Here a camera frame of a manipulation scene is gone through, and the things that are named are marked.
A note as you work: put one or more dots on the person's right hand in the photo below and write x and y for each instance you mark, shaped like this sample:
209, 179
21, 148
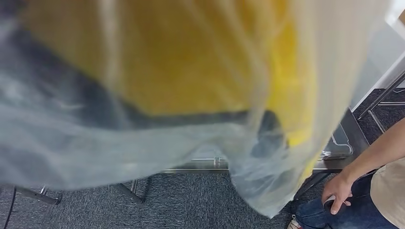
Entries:
340, 189

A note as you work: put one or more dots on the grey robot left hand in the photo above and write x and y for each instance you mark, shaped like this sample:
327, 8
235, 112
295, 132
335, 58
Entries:
189, 63

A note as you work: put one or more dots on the black handheld controller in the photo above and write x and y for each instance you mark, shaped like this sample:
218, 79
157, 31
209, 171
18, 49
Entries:
328, 205

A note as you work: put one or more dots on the person's right forearm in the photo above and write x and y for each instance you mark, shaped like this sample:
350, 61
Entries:
373, 151

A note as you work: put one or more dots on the steel workbench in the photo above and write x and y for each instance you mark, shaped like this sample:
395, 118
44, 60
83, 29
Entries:
356, 139

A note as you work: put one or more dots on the person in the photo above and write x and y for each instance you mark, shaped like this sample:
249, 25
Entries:
389, 196

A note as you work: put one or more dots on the clear plastic bag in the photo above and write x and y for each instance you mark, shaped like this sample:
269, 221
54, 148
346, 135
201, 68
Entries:
158, 142

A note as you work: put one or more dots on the white partition board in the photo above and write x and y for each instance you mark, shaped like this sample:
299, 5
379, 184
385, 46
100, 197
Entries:
379, 63

